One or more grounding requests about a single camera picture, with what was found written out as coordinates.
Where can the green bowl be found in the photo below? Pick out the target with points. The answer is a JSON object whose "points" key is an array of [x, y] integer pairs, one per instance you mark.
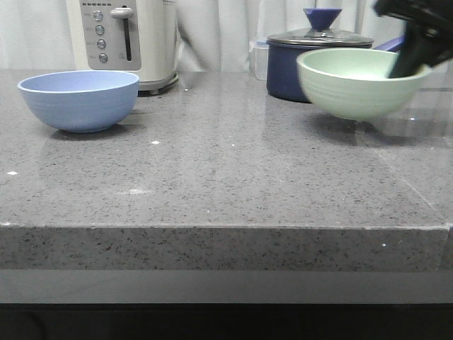
{"points": [[354, 84]]}

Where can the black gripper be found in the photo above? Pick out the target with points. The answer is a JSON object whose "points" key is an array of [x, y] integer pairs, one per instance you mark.
{"points": [[427, 39]]}

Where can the dark blue saucepan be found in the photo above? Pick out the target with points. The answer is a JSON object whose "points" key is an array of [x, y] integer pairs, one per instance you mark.
{"points": [[282, 76]]}

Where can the blue bowl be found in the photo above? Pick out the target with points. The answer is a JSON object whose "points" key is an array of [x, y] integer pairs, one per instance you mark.
{"points": [[81, 101]]}

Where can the cream toaster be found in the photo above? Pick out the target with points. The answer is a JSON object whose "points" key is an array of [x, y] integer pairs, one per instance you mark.
{"points": [[127, 35]]}

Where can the glass pot lid blue knob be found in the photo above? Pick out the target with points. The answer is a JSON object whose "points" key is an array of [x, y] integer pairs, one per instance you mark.
{"points": [[320, 33]]}

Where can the clear plastic food container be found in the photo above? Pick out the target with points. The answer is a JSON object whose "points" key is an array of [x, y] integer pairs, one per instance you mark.
{"points": [[258, 53]]}

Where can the white curtain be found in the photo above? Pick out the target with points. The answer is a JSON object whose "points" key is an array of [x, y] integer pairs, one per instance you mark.
{"points": [[214, 35]]}

